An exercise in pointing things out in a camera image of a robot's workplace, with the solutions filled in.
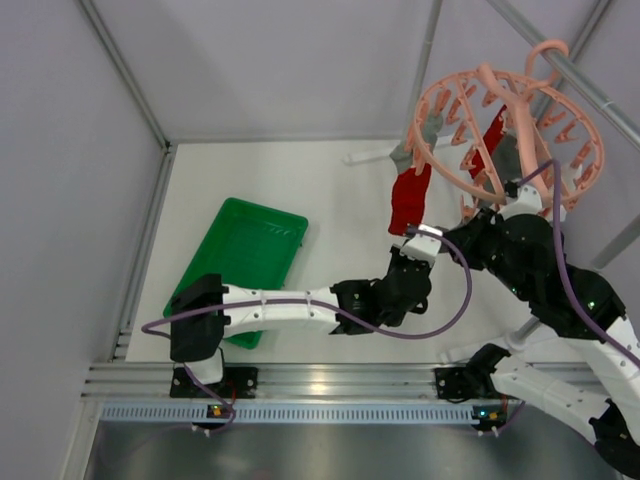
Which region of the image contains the dark grey sock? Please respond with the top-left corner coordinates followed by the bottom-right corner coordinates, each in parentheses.
top-left (491, 134), bottom-right (522, 184)

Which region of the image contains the pink round clip hanger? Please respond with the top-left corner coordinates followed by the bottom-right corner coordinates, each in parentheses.
top-left (392, 39), bottom-right (606, 220)

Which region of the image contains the red santa sock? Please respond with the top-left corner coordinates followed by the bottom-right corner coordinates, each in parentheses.
top-left (469, 105), bottom-right (507, 179)

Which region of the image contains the light grey sock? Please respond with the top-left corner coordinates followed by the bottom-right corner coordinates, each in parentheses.
top-left (389, 113), bottom-right (444, 176)

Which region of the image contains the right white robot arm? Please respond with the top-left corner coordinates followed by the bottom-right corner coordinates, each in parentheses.
top-left (444, 209), bottom-right (639, 479)

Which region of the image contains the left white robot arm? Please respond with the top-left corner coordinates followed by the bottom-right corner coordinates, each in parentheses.
top-left (170, 246), bottom-right (436, 384)

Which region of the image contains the green plastic tray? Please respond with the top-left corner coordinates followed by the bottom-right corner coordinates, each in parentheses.
top-left (162, 197), bottom-right (310, 351)

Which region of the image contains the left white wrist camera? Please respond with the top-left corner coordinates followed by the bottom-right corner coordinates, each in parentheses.
top-left (400, 224), bottom-right (444, 266)

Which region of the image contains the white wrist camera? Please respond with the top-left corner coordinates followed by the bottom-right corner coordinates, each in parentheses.
top-left (500, 181), bottom-right (543, 219)
top-left (400, 224), bottom-right (444, 266)

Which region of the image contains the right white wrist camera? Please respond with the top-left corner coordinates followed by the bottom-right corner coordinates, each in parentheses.
top-left (500, 181), bottom-right (543, 219)

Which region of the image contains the right black mount plate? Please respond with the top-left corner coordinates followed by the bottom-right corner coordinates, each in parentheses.
top-left (434, 366), bottom-right (473, 403)

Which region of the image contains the black mount plate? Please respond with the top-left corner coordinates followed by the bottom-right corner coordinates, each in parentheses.
top-left (169, 366), bottom-right (259, 400)
top-left (434, 366), bottom-right (473, 403)

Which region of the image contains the left black mount plate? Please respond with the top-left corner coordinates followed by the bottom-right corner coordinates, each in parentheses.
top-left (169, 366), bottom-right (259, 400)

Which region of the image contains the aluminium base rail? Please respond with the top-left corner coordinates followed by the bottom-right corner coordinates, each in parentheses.
top-left (79, 362), bottom-right (621, 401)

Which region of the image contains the slotted white cable duct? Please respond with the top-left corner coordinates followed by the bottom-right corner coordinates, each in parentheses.
top-left (100, 402), bottom-right (506, 425)

